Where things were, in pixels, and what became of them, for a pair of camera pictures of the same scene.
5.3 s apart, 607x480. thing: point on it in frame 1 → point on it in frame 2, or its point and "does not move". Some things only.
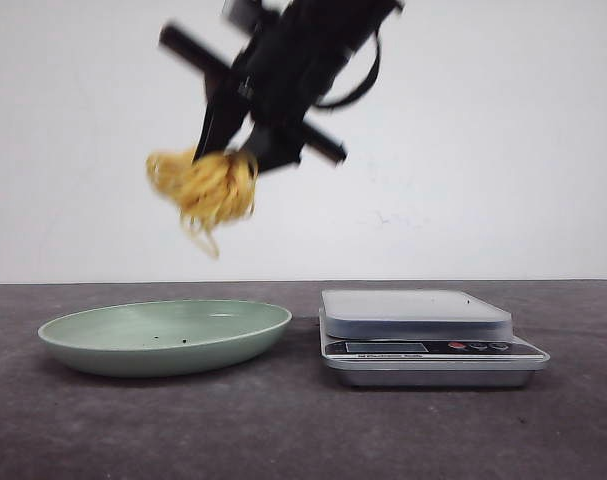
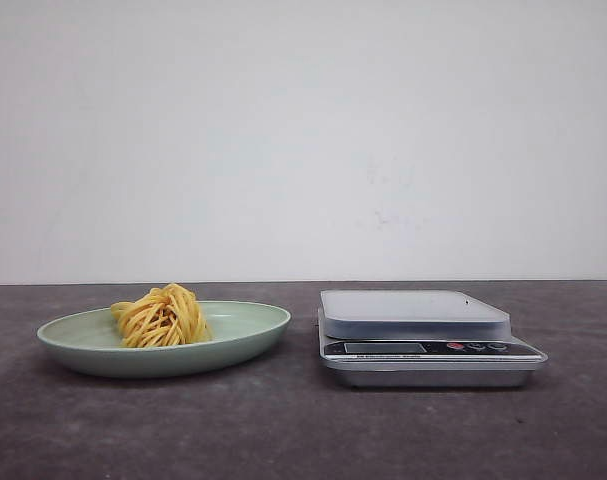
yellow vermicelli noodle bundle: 212,192 → 167,315
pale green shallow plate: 165,338 does not move
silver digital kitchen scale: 422,338 does not move
